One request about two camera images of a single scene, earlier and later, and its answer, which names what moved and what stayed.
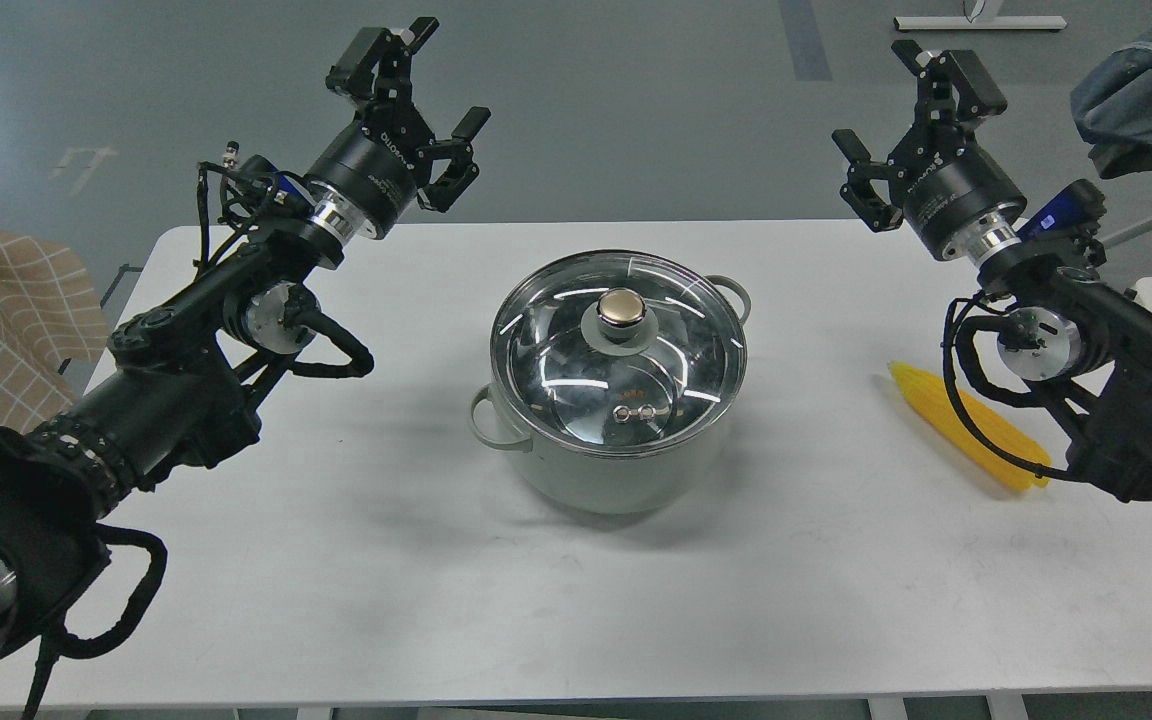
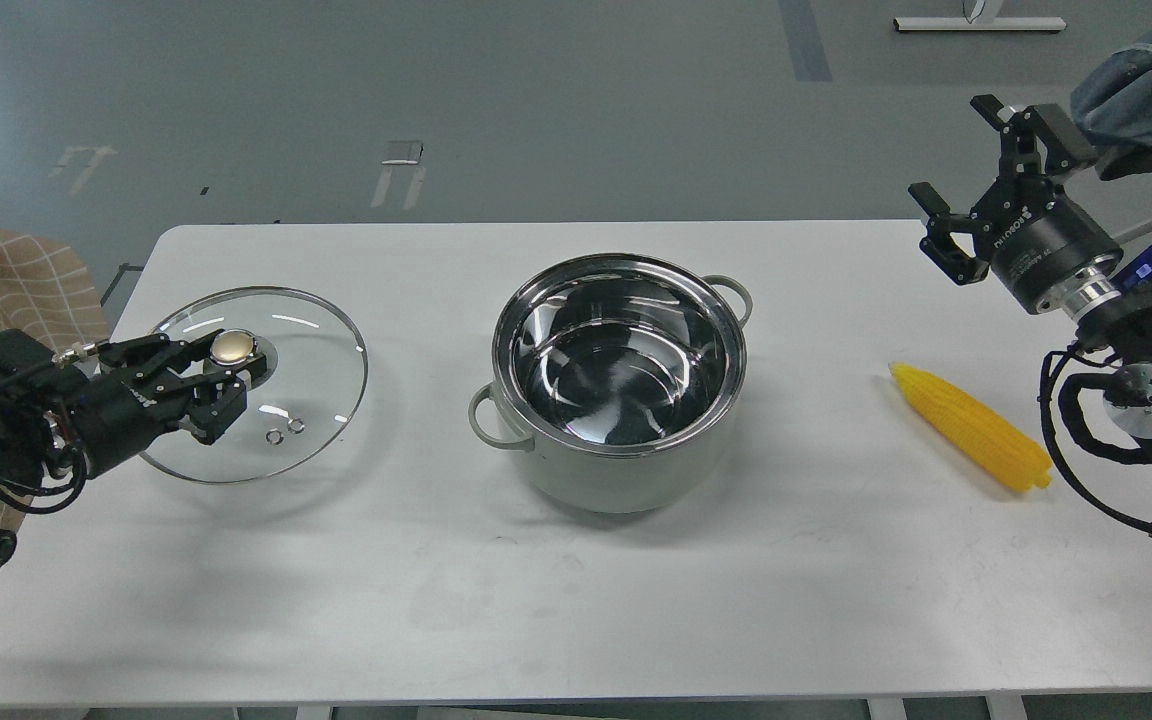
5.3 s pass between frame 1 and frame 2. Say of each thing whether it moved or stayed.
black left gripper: moved
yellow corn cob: stayed
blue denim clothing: stayed
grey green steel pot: stayed
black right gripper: moved
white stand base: stayed
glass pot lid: moved
